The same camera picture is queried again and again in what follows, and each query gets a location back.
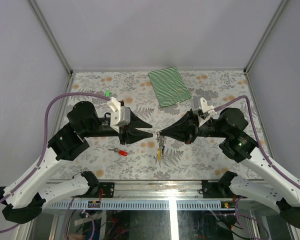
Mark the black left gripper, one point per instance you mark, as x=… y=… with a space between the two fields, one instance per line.
x=130 y=133

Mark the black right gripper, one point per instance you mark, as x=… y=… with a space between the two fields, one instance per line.
x=186 y=129

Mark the large metal keyring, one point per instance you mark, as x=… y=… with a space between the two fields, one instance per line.
x=161 y=143

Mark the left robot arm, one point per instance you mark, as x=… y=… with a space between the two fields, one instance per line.
x=28 y=196

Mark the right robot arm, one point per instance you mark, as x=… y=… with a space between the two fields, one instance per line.
x=283 y=192

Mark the red tag key lower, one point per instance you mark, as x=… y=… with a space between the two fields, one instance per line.
x=119 y=151

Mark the floral tablecloth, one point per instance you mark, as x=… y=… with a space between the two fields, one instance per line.
x=202 y=159

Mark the green tag key far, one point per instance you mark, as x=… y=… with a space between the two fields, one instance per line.
x=107 y=93

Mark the green white striped cloth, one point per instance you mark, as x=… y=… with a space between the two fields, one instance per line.
x=169 y=87

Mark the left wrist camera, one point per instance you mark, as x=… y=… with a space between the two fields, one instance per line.
x=120 y=115

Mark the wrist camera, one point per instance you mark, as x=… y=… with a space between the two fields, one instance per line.
x=202 y=110
x=120 y=115

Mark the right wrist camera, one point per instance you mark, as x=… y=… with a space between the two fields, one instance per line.
x=202 y=110

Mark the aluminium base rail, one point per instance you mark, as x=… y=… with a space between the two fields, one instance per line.
x=150 y=190

